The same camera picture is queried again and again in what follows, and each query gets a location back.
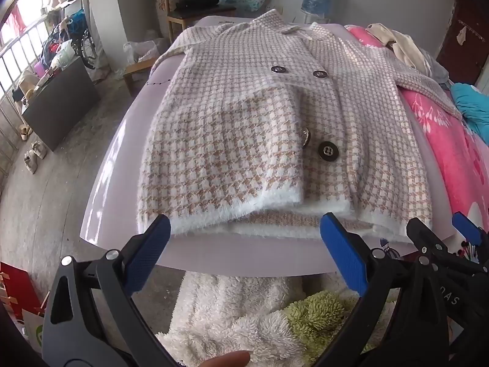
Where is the beige garment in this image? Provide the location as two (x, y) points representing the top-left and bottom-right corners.
(366, 23), (434, 75)

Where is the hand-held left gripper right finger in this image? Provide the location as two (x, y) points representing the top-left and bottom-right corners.
(320, 212), (451, 367)

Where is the wooden chair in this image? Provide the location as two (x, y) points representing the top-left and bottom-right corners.
(156, 0), (237, 43)

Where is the bed with pale pink sheet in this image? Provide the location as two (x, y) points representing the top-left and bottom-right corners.
(78, 14), (457, 278)

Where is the grey cloth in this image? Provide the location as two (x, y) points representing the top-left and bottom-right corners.
(418, 48), (451, 85)

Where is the white paper bag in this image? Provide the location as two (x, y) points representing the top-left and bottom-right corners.
(21, 308), (48, 348)

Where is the white fleece garment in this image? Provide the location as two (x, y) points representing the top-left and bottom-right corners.
(155, 271), (398, 367)

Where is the beige houndstooth coat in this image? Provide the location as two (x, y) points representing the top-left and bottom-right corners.
(135, 9), (465, 243)

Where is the wheelchair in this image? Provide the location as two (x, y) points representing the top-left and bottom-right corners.
(57, 8), (98, 70)

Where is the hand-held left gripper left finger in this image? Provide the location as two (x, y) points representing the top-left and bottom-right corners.
(40, 214), (180, 367)

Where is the pink floral blanket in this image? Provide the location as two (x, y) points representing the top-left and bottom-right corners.
(344, 24), (489, 272)

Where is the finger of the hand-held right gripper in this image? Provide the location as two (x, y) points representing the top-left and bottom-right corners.
(406, 217), (489, 325)
(452, 212), (489, 264)

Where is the dark grey cabinet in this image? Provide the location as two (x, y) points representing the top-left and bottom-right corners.
(21, 57), (101, 153)

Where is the red hanging cloth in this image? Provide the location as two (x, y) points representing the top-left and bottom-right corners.
(8, 6), (27, 31)

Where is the metal window grille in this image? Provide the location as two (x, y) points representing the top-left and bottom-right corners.
(0, 6), (54, 172)

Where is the white printed bed sheet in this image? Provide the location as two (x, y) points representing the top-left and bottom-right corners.
(376, 233), (489, 272)

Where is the red box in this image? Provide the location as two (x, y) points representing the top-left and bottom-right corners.
(0, 262), (44, 320)

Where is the teal garment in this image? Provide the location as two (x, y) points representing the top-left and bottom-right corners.
(450, 82), (489, 146)

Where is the clear plastic bag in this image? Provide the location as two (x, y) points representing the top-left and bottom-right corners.
(123, 38), (169, 65)

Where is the dark brown wooden door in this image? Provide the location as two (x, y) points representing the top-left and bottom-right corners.
(436, 0), (489, 96)

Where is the low wooden stool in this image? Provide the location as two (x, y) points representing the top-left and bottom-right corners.
(123, 59), (157, 96)

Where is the green fuzzy cloth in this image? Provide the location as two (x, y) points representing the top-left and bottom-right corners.
(285, 291), (398, 352)

